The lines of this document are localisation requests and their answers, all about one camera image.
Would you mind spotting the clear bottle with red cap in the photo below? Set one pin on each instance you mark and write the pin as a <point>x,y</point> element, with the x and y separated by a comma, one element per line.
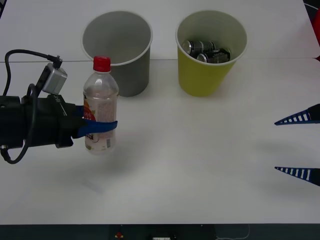
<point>100,100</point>

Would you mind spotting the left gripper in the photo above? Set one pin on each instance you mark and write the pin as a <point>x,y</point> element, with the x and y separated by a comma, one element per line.
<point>47,122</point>

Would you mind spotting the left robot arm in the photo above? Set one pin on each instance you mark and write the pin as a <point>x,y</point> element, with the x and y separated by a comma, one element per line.
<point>10,120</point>

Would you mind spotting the yellow-green plastic bin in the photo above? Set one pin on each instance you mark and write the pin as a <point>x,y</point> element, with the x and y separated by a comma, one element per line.
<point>200,77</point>

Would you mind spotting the red button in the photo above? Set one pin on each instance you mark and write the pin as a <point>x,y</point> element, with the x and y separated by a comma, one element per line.
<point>119,235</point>

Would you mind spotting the grey plastic bin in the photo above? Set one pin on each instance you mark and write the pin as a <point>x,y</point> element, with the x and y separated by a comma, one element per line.
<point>130,75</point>

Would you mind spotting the red object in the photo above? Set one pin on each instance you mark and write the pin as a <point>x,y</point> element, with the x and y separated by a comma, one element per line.
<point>316,27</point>

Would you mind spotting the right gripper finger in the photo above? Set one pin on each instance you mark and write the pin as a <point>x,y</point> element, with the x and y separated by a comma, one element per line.
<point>313,175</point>
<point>313,113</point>

